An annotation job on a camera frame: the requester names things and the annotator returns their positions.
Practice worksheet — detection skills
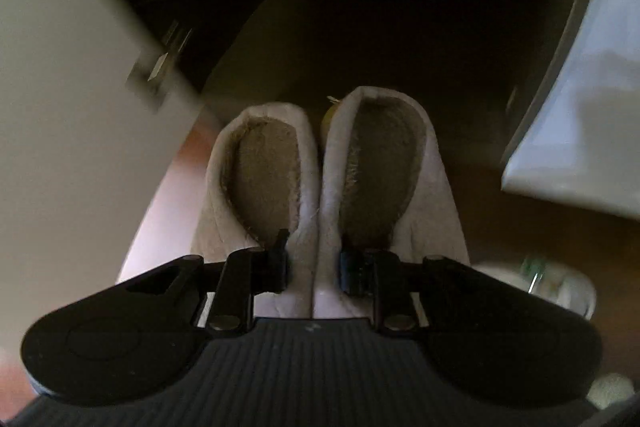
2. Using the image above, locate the white cabinet door with hinge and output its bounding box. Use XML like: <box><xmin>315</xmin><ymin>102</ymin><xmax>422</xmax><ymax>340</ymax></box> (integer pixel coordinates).
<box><xmin>0</xmin><ymin>0</ymin><xmax>213</xmax><ymax>353</ymax></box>

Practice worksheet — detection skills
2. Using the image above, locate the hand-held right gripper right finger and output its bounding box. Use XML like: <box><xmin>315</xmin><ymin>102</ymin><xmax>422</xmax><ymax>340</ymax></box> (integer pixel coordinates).
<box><xmin>340</xmin><ymin>247</ymin><xmax>506</xmax><ymax>338</ymax></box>

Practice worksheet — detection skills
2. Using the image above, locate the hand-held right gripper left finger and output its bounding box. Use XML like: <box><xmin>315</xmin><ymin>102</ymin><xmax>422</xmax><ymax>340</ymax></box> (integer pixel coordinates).
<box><xmin>122</xmin><ymin>229</ymin><xmax>291</xmax><ymax>338</ymax></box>

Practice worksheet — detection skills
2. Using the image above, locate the white mule sneaker green label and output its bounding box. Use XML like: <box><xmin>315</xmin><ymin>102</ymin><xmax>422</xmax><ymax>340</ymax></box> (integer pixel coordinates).
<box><xmin>472</xmin><ymin>254</ymin><xmax>599</xmax><ymax>321</ymax></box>

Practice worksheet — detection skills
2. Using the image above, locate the dark shoe cabinet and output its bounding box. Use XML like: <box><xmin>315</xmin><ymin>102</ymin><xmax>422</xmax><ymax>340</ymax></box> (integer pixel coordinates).
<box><xmin>107</xmin><ymin>0</ymin><xmax>612</xmax><ymax>170</ymax></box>

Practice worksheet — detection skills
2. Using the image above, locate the metal door hinge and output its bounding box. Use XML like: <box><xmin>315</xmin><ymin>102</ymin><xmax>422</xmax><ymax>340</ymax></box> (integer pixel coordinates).
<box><xmin>125</xmin><ymin>21</ymin><xmax>195</xmax><ymax>100</ymax></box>

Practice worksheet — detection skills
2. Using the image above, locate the beige quilted slipper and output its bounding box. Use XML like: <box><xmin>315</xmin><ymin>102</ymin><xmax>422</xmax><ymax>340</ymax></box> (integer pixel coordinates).
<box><xmin>312</xmin><ymin>86</ymin><xmax>472</xmax><ymax>319</ymax></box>
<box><xmin>190</xmin><ymin>103</ymin><xmax>322</xmax><ymax>319</ymax></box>

